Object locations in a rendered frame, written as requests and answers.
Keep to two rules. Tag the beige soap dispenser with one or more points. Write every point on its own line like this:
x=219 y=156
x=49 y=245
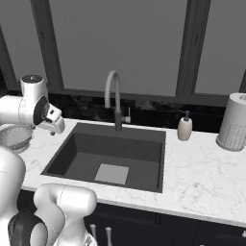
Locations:
x=184 y=128

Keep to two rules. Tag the metal mesh colander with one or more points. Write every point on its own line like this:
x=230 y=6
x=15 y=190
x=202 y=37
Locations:
x=14 y=137

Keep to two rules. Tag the grey curved sink faucet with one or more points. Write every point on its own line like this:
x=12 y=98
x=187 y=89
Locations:
x=117 y=96

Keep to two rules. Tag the dark framed window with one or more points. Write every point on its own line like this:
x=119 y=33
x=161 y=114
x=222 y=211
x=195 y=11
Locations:
x=118 y=41

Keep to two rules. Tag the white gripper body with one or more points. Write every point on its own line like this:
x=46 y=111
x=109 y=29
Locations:
x=56 y=125

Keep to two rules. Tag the white paper towel roll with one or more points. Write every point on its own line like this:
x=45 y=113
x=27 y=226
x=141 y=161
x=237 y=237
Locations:
x=235 y=123

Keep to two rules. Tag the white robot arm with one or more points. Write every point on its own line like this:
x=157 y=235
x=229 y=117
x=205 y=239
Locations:
x=22 y=110

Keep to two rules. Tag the dark grey sink basin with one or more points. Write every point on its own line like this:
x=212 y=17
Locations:
x=105 y=153

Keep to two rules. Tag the dark cupboard door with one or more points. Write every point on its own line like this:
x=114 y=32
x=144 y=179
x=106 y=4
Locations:
x=150 y=229
x=221 y=235
x=98 y=229

